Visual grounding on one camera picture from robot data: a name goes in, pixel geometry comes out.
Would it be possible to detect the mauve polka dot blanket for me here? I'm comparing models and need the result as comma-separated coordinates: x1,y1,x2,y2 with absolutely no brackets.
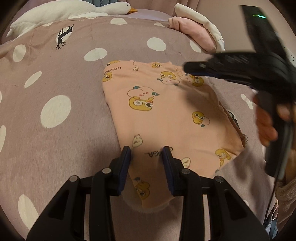
1,16,273,240

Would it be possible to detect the folded cream white garment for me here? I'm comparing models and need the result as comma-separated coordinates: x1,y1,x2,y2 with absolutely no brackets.
175,3,225,52

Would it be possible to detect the folded pink garment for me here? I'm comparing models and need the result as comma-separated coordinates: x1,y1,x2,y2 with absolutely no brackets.
169,16,216,53

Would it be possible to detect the white goose plush toy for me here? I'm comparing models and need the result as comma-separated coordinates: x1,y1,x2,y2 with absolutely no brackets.
6,1,137,39

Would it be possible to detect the person's right hand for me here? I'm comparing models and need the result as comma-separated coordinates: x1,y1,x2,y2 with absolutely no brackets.
253,94,295,147

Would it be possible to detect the pink curtain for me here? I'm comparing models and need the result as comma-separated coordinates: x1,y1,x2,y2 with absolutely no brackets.
138,0,246,26

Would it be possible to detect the peach cartoon print shirt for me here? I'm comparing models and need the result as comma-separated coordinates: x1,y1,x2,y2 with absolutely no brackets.
102,60,246,209

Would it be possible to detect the pink fuzzy right sleeve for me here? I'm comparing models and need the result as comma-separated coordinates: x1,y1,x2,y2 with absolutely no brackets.
275,178,295,216

